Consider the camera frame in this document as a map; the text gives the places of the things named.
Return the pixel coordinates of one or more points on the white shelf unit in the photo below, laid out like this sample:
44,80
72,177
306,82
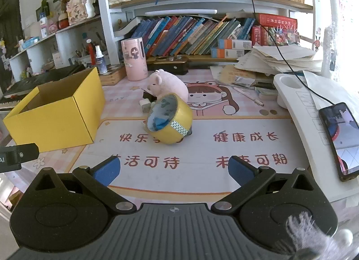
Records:
61,47

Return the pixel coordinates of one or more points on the black binder clip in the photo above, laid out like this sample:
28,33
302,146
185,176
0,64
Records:
149,96

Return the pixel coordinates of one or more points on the pink cartoon desk mat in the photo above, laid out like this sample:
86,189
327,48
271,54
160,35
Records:
192,170

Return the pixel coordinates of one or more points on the black keyboard piano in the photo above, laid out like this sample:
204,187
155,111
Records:
20,89

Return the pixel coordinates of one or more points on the pink plush pig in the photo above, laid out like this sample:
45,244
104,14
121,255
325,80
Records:
162,83

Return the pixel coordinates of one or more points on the red box of books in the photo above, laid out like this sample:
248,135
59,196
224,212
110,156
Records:
270,29

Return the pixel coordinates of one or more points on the stack of loose papers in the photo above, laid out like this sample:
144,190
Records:
258,66

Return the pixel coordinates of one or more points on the white spray bottle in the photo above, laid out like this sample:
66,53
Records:
100,61

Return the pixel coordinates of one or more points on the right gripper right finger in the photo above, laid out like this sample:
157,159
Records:
252,182

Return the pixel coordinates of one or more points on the black brown ukulele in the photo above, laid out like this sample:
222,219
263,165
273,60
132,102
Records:
181,64

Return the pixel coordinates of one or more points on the orange white box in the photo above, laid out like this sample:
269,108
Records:
231,48

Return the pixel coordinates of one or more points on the white power adapter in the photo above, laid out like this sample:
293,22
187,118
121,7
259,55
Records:
145,105

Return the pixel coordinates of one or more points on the wooden chessboard box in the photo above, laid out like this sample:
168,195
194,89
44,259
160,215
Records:
113,75

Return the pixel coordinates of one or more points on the white lap desk tray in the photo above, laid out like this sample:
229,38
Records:
301,106

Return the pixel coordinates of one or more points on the yellow tape roll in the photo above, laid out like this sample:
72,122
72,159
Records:
169,120

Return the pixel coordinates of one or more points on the row of books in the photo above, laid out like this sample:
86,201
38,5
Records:
188,34

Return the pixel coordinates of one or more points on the pink cylindrical container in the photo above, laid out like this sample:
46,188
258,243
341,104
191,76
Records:
134,59

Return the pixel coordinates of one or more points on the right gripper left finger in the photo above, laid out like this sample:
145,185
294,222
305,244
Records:
97,179

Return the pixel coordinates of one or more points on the white pen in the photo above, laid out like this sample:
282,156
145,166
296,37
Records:
245,94

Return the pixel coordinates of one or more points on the black smartphone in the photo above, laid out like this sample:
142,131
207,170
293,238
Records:
342,132

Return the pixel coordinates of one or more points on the red bottle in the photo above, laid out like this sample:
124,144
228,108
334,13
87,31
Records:
91,51

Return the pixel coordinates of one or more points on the yellow cardboard box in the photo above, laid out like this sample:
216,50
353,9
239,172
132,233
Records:
61,114

